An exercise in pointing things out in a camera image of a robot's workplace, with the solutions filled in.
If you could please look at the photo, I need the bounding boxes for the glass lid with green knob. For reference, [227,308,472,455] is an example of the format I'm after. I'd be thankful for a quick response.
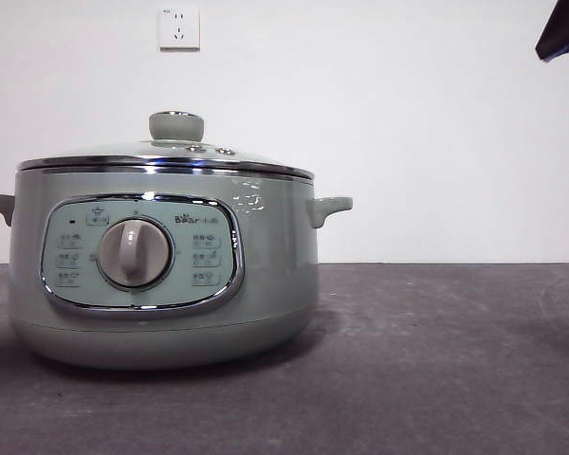
[17,110,315,180]

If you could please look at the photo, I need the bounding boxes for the green electric cooking pot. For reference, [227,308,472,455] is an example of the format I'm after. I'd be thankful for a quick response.
[0,165,355,371]

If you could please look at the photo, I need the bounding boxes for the white wall socket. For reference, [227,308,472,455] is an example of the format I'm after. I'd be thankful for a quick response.
[159,6,202,52]

